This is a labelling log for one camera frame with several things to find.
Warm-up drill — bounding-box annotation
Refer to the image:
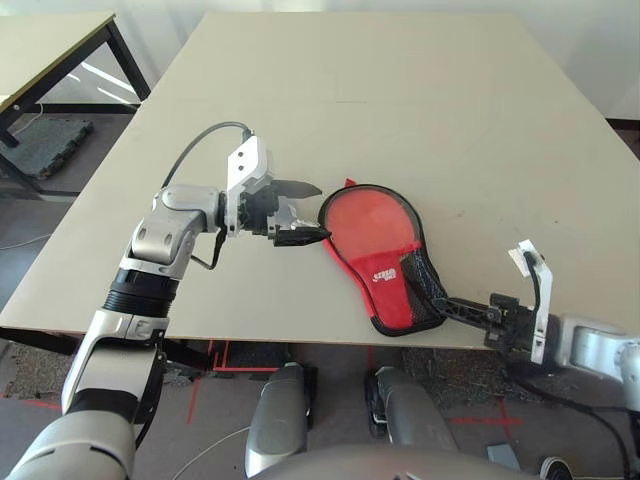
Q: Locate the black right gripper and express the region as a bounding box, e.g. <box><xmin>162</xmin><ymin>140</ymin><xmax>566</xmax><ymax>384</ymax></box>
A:
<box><xmin>433</xmin><ymin>293</ymin><xmax>539</xmax><ymax>351</ymax></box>

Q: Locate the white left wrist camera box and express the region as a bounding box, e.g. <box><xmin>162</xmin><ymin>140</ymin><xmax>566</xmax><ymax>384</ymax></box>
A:
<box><xmin>224</xmin><ymin>134</ymin><xmax>275</xmax><ymax>239</ymax></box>

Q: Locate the clear plastic ball bag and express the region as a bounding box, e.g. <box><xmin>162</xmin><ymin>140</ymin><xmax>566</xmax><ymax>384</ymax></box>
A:
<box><xmin>276</xmin><ymin>196</ymin><xmax>321</xmax><ymax>232</ymax></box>

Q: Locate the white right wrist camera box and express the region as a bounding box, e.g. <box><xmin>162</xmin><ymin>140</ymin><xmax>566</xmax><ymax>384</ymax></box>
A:
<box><xmin>508</xmin><ymin>239</ymin><xmax>555</xmax><ymax>365</ymax></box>

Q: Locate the black left wrist camera cable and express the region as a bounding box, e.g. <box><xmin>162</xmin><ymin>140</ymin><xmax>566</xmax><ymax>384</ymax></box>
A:
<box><xmin>164</xmin><ymin>121</ymin><xmax>254</xmax><ymax>271</ymax></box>

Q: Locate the grey floor pedal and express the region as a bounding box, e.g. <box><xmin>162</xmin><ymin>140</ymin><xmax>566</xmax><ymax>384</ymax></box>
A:
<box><xmin>485</xmin><ymin>443</ymin><xmax>521</xmax><ymax>466</ymax></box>

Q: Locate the black white sneaker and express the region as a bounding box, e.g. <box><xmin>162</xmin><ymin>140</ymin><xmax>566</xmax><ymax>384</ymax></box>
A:
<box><xmin>542</xmin><ymin>455</ymin><xmax>576</xmax><ymax>480</ymax></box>

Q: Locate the black red paddle case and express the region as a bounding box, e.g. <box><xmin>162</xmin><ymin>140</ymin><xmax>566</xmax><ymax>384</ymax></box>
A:
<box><xmin>317</xmin><ymin>177</ymin><xmax>449</xmax><ymax>337</ymax></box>

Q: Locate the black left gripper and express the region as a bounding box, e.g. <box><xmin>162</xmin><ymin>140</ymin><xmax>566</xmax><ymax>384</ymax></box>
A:
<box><xmin>238</xmin><ymin>178</ymin><xmax>334</xmax><ymax>250</ymax></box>

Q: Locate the speckled grey floor mat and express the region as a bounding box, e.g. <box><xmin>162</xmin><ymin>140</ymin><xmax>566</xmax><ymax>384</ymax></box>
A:
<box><xmin>402</xmin><ymin>347</ymin><xmax>521</xmax><ymax>401</ymax></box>
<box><xmin>0</xmin><ymin>339</ymin><xmax>86</xmax><ymax>399</ymax></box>

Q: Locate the grey robot right leg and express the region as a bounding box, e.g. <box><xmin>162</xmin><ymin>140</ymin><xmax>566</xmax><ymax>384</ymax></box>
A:
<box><xmin>367</xmin><ymin>366</ymin><xmax>459</xmax><ymax>451</ymax></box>

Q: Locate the grey robot torso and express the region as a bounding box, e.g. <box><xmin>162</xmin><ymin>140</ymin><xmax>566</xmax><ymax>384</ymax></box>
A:
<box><xmin>259</xmin><ymin>444</ymin><xmax>541</xmax><ymax>480</ymax></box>

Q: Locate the thin white floor cable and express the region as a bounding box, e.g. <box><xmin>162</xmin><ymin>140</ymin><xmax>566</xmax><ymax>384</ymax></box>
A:
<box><xmin>177</xmin><ymin>424</ymin><xmax>251</xmax><ymax>480</ymax></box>

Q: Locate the grey robot left leg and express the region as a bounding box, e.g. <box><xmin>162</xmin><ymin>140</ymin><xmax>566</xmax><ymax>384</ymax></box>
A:
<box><xmin>244</xmin><ymin>362</ymin><xmax>319</xmax><ymax>479</ymax></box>

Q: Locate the dark foam floor mat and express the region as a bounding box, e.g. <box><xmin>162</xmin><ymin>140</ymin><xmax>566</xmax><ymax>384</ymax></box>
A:
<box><xmin>2</xmin><ymin>119</ymin><xmax>96</xmax><ymax>181</ymax></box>

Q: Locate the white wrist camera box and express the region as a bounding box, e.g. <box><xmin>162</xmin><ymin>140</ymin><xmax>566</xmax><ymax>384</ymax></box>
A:
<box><xmin>224</xmin><ymin>134</ymin><xmax>275</xmax><ymax>239</ymax></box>
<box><xmin>508</xmin><ymin>239</ymin><xmax>555</xmax><ymax>365</ymax></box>

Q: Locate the grey robot leg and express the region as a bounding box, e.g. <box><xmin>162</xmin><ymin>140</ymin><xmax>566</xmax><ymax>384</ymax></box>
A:
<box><xmin>244</xmin><ymin>362</ymin><xmax>319</xmax><ymax>479</ymax></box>
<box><xmin>367</xmin><ymin>366</ymin><xmax>459</xmax><ymax>451</ymax></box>

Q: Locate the side table with black frame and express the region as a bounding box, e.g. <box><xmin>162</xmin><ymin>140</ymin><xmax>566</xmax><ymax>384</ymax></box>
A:
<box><xmin>0</xmin><ymin>12</ymin><xmax>151</xmax><ymax>146</ymax></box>

